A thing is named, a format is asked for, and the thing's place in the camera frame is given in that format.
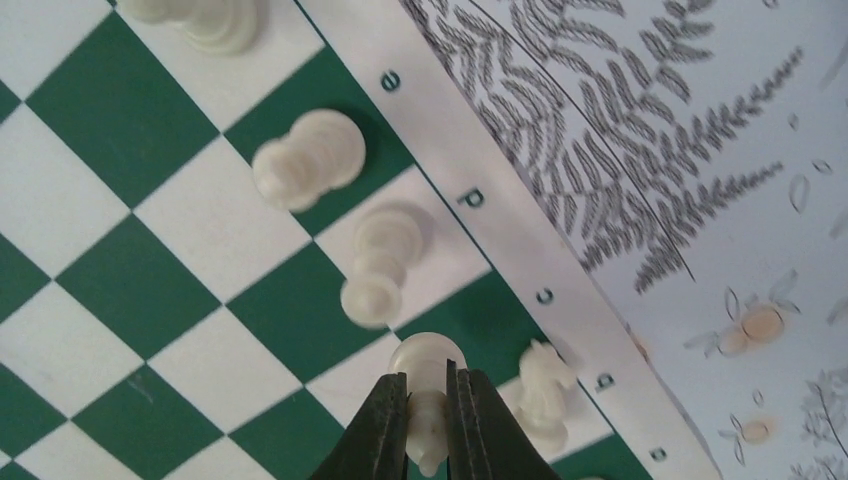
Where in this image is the green white chess board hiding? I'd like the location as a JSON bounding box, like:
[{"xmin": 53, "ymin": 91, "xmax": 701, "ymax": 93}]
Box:
[{"xmin": 1, "ymin": 1, "xmax": 717, "ymax": 479}]

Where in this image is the white bishop piece gripped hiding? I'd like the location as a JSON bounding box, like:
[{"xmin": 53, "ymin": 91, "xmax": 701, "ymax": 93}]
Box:
[{"xmin": 389, "ymin": 332, "xmax": 467, "ymax": 478}]

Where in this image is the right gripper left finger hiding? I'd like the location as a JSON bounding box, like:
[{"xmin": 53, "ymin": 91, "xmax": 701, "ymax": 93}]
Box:
[{"xmin": 311, "ymin": 373, "xmax": 408, "ymax": 480}]

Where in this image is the white queen chess piece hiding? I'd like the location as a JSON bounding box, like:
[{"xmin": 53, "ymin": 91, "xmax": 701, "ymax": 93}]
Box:
[{"xmin": 340, "ymin": 208, "xmax": 425, "ymax": 329}]

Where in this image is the white knight chess piece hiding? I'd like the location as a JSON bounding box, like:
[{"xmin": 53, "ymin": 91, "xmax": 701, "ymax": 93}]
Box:
[{"xmin": 514, "ymin": 339, "xmax": 577, "ymax": 454}]

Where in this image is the floral patterned table mat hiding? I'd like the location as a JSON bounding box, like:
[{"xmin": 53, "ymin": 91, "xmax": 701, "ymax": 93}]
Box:
[{"xmin": 403, "ymin": 1, "xmax": 847, "ymax": 479}]

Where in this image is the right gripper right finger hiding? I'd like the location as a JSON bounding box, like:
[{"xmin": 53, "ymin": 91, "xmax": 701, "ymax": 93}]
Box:
[{"xmin": 446, "ymin": 360, "xmax": 559, "ymax": 480}]

